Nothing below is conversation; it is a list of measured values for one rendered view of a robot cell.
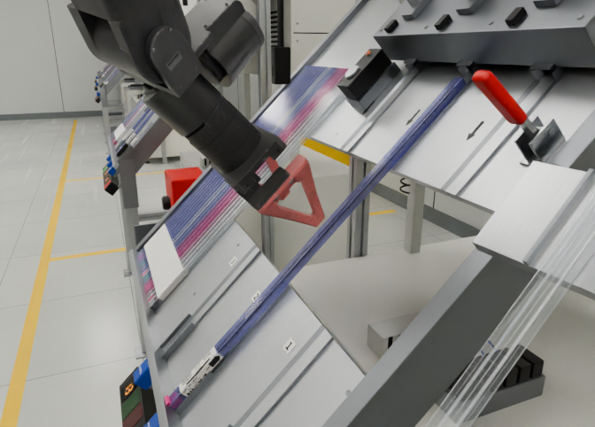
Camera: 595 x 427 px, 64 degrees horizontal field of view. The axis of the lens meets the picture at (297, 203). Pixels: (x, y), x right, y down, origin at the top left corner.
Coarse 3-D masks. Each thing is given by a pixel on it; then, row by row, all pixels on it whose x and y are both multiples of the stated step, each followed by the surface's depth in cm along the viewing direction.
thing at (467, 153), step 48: (384, 0) 93; (336, 48) 94; (384, 96) 69; (432, 96) 60; (480, 96) 53; (528, 96) 48; (576, 96) 44; (336, 144) 69; (384, 144) 60; (432, 144) 54; (480, 144) 48; (480, 192) 44
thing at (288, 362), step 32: (224, 256) 71; (256, 256) 64; (192, 288) 72; (224, 288) 65; (256, 288) 60; (288, 288) 55; (160, 320) 72; (192, 320) 66; (224, 320) 60; (256, 320) 55; (288, 320) 52; (320, 320) 49; (192, 352) 60; (256, 352) 52; (288, 352) 48; (320, 352) 45; (224, 384) 52; (256, 384) 48; (288, 384) 45; (320, 384) 43; (352, 384) 40; (192, 416) 52; (224, 416) 49; (256, 416) 46; (288, 416) 43; (320, 416) 41
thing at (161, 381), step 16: (144, 288) 81; (144, 304) 75; (144, 320) 70; (144, 336) 67; (160, 336) 69; (160, 352) 64; (160, 368) 60; (160, 384) 57; (160, 400) 54; (160, 416) 52; (176, 416) 53
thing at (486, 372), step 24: (576, 216) 26; (576, 240) 25; (552, 264) 25; (576, 264) 25; (528, 288) 25; (552, 288) 25; (528, 312) 25; (504, 336) 25; (528, 336) 24; (480, 360) 25; (504, 360) 24; (456, 384) 25; (480, 384) 24; (456, 408) 24; (480, 408) 24
